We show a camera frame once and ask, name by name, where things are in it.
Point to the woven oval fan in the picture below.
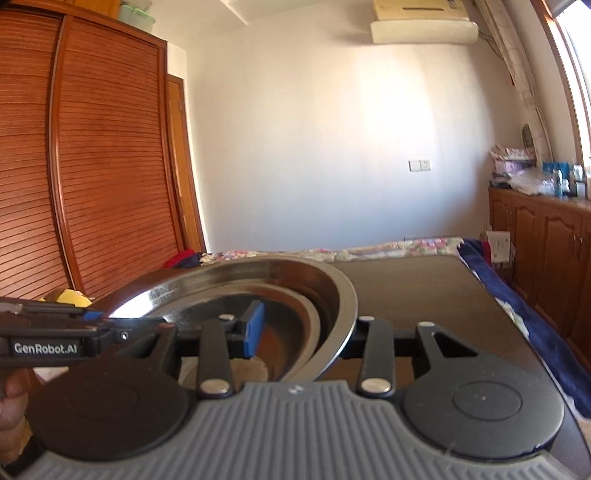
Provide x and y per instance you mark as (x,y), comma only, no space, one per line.
(528,138)

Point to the red cloth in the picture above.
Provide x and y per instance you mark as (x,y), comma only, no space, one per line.
(182,256)

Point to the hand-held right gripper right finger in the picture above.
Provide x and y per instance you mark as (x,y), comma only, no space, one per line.
(376,350)

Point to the patterned beige curtain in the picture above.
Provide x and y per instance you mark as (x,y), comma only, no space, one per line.
(521,83)

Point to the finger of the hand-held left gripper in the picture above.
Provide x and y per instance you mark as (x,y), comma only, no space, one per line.
(92,315)
(134,339)

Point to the white wall switch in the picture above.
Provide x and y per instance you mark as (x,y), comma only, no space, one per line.
(420,165)

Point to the dark blue blanket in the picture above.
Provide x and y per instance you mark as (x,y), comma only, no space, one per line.
(531,323)

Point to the yellow plush toy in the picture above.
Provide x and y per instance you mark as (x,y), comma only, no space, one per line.
(69,297)

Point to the white air conditioner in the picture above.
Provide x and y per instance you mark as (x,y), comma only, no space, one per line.
(422,25)

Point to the stack of boxes and cloths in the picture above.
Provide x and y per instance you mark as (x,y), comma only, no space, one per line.
(510,161)

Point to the floral bed quilt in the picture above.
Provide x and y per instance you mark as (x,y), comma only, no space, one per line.
(392,247)

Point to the row of toiletry bottles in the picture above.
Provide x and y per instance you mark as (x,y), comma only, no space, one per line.
(563,180)

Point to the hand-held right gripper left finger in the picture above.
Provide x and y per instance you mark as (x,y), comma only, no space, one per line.
(255,327)

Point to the wooden louvered wardrobe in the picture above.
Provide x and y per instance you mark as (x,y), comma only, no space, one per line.
(92,161)

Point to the clear plastic bags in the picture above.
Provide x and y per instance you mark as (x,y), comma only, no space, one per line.
(531,182)

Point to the person's left hand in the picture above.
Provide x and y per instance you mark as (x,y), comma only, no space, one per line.
(14,397)

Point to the wooden cabinet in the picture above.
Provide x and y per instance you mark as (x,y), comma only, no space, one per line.
(554,240)

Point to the white paper bag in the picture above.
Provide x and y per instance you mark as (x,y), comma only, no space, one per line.
(497,244)

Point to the medium stainless steel bowl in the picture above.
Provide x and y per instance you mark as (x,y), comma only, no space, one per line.
(295,332)

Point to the large stainless steel bowl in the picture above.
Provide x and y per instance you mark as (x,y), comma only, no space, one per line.
(337,323)

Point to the wooden door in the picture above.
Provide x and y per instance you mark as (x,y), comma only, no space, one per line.
(182,184)

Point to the dark window blind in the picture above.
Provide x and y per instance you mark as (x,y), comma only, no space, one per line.
(565,5)

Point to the green plastic storage box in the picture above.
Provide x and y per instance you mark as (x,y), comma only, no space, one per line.
(136,16)

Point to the dark blue cloth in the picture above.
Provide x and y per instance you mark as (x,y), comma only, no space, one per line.
(193,264)

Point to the bright window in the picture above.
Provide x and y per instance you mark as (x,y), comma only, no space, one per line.
(579,92)

